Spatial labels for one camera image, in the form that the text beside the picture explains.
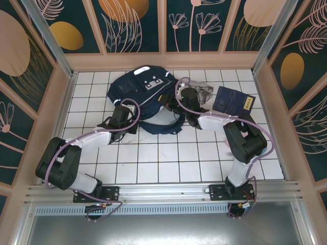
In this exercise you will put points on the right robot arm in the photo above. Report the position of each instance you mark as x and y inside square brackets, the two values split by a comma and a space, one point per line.
[245, 143]

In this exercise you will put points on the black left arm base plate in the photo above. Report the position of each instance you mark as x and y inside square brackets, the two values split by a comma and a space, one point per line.
[110, 194]

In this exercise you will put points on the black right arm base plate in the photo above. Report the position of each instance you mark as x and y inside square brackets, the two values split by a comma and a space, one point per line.
[217, 192]

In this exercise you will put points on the aluminium mounting rail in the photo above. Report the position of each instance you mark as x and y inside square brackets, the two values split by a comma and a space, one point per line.
[163, 191]

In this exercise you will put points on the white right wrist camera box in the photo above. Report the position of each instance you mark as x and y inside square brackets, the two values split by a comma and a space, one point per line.
[182, 85]

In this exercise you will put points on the aluminium corner post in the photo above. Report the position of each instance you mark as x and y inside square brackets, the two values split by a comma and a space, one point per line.
[51, 38]
[269, 38]

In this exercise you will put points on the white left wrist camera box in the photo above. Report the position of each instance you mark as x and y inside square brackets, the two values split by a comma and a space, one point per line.
[130, 107]

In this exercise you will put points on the navy blue backpack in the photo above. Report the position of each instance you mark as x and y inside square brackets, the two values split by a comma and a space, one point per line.
[143, 89]

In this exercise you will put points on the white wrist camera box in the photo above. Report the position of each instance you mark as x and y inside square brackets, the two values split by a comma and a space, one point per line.
[130, 107]
[182, 85]

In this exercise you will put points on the navy blue book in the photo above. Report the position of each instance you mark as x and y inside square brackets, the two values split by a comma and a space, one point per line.
[230, 100]

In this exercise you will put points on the pink pencil case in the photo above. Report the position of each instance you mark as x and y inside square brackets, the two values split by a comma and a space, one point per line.
[227, 142]

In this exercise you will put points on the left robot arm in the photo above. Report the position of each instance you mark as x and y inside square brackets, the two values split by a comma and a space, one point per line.
[87, 140]

